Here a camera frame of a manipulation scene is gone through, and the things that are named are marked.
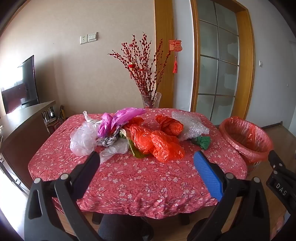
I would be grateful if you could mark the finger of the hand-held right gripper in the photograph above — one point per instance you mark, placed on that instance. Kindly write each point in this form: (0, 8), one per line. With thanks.
(277, 162)

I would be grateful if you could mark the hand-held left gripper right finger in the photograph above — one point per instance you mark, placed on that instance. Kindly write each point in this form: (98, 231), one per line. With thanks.
(208, 176)

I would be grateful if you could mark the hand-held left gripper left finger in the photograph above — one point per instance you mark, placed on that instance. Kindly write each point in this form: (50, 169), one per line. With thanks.
(89, 166)

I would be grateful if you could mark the translucent white plastic bag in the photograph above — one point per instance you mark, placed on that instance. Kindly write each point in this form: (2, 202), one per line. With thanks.
(83, 141)

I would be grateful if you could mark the black white patterned bag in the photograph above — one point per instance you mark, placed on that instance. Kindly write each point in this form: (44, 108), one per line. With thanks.
(108, 141)

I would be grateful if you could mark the dark green plastic bag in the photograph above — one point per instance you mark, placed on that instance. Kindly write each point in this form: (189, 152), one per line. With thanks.
(203, 142)

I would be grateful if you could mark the wastebasket with red liner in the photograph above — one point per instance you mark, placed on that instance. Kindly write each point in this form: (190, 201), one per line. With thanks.
(245, 136)

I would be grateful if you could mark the knotted white plastic bag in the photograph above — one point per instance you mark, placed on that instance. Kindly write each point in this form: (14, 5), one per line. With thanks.
(89, 119)

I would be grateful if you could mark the orange plastic bag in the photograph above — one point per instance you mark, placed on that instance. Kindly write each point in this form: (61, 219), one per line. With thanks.
(138, 139)
(167, 147)
(170, 126)

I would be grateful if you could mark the olive green plastic bag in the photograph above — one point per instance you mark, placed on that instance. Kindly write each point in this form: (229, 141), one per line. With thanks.
(136, 151)

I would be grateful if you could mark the clear bubble wrap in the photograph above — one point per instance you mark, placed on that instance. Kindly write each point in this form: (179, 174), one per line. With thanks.
(192, 125)

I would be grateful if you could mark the magenta plastic bag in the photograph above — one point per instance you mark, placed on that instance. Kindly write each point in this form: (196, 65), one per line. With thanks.
(124, 114)

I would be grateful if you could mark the red floral tablecloth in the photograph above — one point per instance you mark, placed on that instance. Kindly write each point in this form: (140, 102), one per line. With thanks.
(138, 180)

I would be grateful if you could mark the red cardboard box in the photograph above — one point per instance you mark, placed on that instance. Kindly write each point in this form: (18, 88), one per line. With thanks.
(55, 126)

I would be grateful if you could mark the brown wooden cabinet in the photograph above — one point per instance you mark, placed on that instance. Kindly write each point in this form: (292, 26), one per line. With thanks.
(18, 129)

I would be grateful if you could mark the glass vase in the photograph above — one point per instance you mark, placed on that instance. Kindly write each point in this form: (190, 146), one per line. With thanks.
(150, 102)

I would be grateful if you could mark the black flat television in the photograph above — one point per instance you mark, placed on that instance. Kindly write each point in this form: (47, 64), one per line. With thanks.
(20, 88)

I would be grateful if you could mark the red berry branches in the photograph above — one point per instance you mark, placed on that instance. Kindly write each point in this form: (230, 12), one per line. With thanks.
(144, 76)

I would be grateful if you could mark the frosted glass sliding door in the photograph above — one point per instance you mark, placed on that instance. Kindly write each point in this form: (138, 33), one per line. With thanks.
(208, 69)

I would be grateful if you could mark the small red lantern ornament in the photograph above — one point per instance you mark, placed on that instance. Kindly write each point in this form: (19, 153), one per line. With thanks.
(131, 66)

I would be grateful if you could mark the red knot hanging ornament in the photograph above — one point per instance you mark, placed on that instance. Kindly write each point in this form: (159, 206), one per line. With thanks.
(175, 45)

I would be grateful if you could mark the wooden door frame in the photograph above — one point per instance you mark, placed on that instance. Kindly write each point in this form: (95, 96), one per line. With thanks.
(245, 69)

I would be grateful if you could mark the white wall socket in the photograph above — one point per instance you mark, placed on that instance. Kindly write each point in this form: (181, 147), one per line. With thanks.
(83, 39)

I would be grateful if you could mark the white light switch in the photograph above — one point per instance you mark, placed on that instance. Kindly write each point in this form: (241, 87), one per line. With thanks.
(92, 37)

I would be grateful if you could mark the wooden wall trim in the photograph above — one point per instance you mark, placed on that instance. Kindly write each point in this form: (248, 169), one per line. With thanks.
(164, 27)

